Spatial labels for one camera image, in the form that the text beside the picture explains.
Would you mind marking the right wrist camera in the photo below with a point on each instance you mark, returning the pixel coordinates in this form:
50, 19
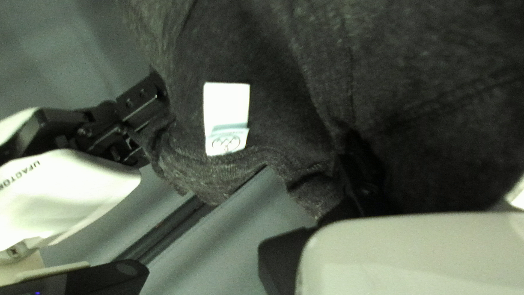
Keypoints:
102, 279

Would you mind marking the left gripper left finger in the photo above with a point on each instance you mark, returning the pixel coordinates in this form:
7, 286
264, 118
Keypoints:
282, 262

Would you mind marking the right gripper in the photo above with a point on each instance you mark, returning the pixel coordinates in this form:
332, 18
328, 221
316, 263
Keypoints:
61, 192

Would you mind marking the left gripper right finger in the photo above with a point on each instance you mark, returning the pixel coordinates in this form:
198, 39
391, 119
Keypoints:
375, 192

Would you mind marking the black sweatshirt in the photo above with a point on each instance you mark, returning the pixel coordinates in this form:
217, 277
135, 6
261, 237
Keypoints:
368, 82

